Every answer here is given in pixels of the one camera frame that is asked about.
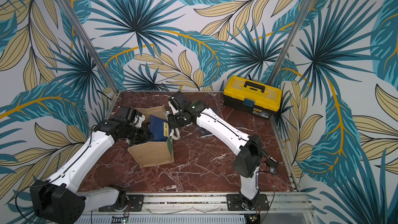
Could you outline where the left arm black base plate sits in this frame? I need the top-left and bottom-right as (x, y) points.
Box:
(98, 194), (144, 213)

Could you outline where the aluminium front rail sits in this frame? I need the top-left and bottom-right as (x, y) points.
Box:
(65, 192), (315, 224)

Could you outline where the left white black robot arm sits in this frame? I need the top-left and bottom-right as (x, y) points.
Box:
(30, 120), (154, 224)

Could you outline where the small black device on table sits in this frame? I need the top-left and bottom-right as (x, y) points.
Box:
(265, 156), (279, 175)

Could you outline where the yellow black toolbox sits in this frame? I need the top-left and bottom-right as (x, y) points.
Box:
(223, 76), (282, 119)

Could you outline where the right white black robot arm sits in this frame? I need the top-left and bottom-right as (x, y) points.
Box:
(167, 91), (279, 211)

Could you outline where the dark blue Guiguzi book back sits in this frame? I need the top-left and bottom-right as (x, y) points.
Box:
(199, 128), (214, 138)

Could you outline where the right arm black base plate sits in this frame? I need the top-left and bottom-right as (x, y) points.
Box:
(226, 194), (270, 211)

